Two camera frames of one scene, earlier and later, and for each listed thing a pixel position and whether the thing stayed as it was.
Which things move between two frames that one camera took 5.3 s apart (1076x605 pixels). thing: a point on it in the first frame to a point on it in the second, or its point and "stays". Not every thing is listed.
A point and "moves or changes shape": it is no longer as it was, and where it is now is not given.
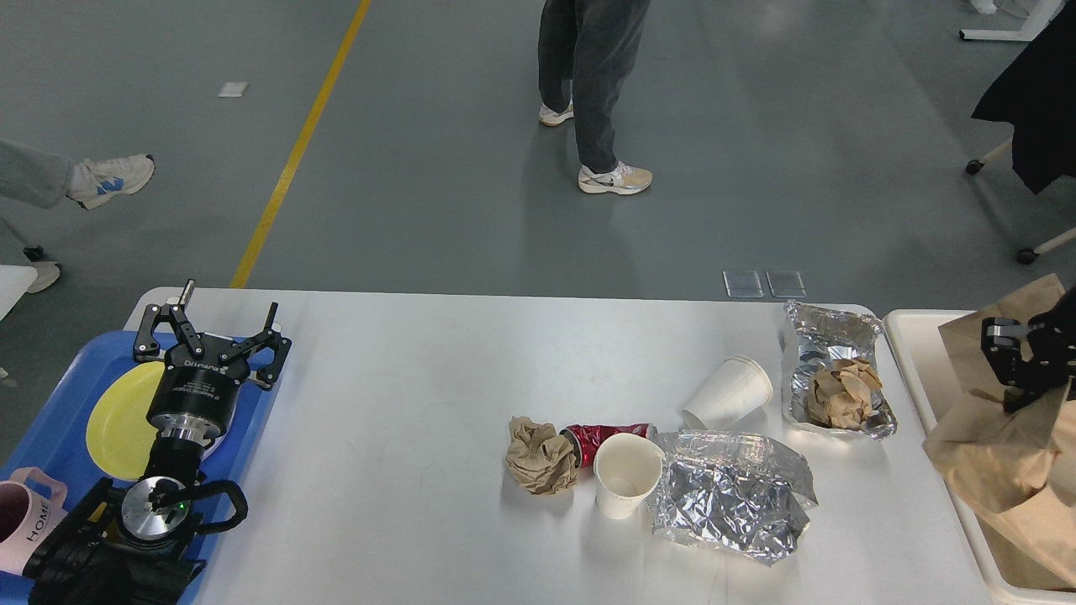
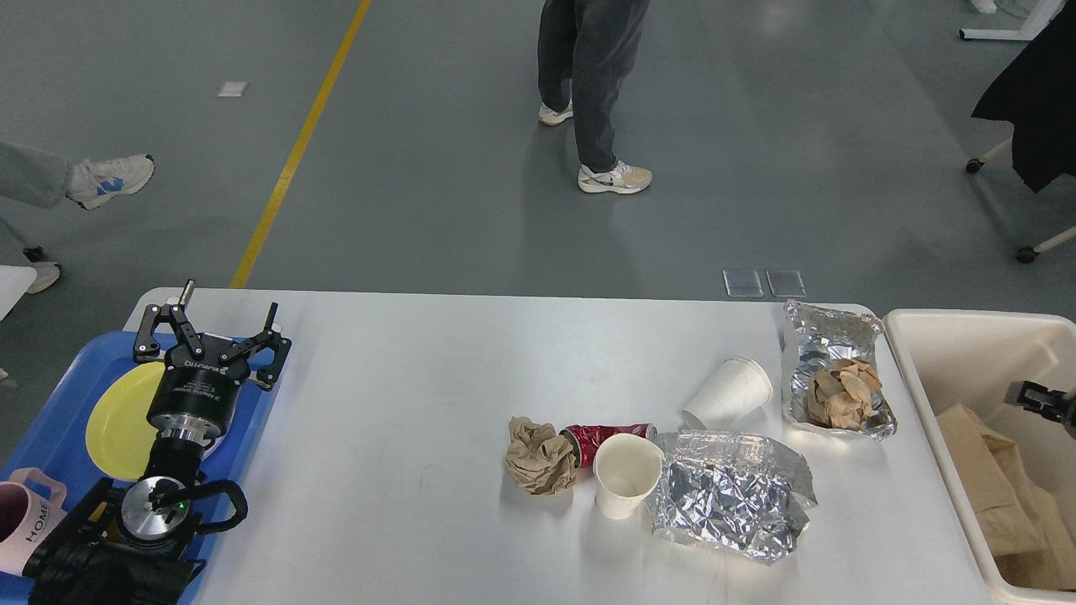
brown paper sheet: (1019, 467) moves or changes shape
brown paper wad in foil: (840, 397) stays
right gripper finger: (1002, 345) to (1036, 398)
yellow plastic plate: (119, 436) stays
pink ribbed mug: (27, 517) stays
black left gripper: (195, 391) stays
